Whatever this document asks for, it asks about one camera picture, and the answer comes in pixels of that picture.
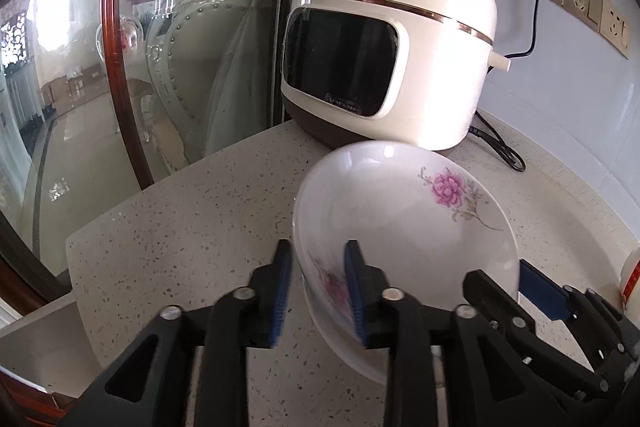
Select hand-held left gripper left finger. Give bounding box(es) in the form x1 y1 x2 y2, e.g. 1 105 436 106
85 239 296 427

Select white bottle with red label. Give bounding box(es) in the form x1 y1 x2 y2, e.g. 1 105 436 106
619 247 640 310

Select wooden framed glass door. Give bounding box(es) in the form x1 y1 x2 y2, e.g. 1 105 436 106
0 0 301 305

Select large floral deep plate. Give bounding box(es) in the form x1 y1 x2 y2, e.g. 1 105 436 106
292 140 521 386

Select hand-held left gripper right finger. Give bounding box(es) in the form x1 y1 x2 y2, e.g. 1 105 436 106
343 240 566 427

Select black power cable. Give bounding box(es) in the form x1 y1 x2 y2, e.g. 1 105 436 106
470 0 544 172

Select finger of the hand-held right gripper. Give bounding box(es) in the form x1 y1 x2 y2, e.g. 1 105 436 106
462 269 627 404
519 258 628 353

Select ornate white chair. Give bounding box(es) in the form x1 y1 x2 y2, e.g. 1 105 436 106
142 0 281 172

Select cream rice cooker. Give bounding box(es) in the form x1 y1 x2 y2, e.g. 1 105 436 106
280 0 512 151

